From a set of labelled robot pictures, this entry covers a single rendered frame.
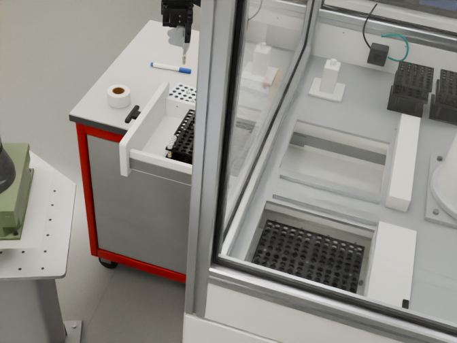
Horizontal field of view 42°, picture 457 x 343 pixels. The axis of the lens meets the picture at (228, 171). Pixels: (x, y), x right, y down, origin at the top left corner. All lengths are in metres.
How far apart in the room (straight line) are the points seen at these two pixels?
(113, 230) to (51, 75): 1.43
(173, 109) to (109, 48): 1.94
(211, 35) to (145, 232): 1.44
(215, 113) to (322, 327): 0.44
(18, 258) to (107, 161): 0.57
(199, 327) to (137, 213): 0.95
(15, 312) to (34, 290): 0.11
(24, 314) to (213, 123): 1.12
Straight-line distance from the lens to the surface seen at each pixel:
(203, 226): 0.93
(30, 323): 1.82
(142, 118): 1.55
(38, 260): 1.47
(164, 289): 2.33
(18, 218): 1.51
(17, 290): 1.70
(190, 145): 1.52
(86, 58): 3.52
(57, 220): 1.54
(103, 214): 2.13
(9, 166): 1.50
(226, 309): 1.08
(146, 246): 2.15
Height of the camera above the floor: 1.88
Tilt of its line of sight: 43 degrees down
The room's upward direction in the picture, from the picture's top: 6 degrees clockwise
